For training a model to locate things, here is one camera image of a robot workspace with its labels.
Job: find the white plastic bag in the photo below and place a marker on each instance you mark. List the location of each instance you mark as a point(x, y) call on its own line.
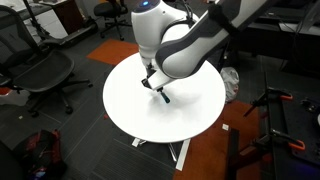
point(230, 83)

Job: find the small white paper square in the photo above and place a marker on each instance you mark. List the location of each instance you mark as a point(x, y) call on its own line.
point(225, 126)

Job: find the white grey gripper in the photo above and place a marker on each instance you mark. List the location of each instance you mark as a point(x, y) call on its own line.
point(159, 79)

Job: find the dark wood desk cabinet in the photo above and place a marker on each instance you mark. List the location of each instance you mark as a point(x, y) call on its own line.
point(68, 15)

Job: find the black mesh office chair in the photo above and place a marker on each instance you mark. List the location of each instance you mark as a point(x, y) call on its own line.
point(36, 66)

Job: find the white table base legs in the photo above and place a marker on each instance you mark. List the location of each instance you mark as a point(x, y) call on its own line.
point(180, 153)

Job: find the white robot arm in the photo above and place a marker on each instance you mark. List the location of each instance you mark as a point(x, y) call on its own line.
point(186, 40)

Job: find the black metal stand post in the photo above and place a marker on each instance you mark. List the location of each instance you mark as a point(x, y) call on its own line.
point(233, 153)

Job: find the red and black backpack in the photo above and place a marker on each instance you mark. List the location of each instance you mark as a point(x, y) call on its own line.
point(41, 153)

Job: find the black marker with teal cap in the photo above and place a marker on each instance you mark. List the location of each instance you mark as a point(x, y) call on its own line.
point(165, 97)

